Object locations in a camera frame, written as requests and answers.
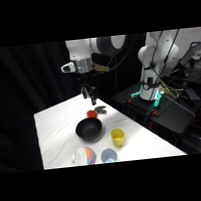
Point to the yellow plastic cup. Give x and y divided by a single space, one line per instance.
117 137

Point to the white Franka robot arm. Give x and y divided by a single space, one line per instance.
159 53

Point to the white multicolour plush ball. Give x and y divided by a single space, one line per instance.
83 156

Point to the light blue plastic cup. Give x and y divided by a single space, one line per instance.
108 155

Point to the black bowl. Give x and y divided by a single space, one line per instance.
88 128

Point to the red toy tomato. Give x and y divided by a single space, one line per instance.
92 114

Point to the black curtain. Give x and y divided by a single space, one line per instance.
22 80

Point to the tan wrist camera box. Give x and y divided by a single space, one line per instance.
100 68

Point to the green toy vegetable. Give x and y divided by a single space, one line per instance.
100 109

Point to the white tablecloth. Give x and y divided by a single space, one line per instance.
55 140

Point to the black robot stand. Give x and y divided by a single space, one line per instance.
171 112

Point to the dark laptop screen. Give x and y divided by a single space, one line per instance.
194 54

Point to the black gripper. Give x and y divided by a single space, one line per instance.
85 79

